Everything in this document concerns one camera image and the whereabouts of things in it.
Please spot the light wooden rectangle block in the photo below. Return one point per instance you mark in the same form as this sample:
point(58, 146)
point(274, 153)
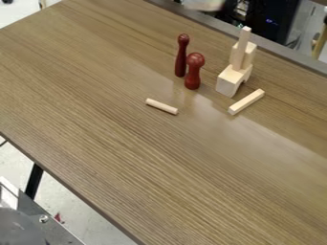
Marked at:
point(242, 44)
point(246, 101)

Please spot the light wooden cylinder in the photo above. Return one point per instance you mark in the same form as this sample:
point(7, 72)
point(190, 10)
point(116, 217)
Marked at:
point(161, 106)

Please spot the short red wooden pin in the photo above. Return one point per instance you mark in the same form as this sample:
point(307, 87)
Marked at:
point(193, 71)

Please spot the tall red wooden pin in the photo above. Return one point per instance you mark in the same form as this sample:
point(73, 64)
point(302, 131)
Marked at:
point(182, 57)

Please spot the light wooden arch block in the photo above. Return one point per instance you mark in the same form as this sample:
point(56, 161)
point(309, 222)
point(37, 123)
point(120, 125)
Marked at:
point(230, 81)

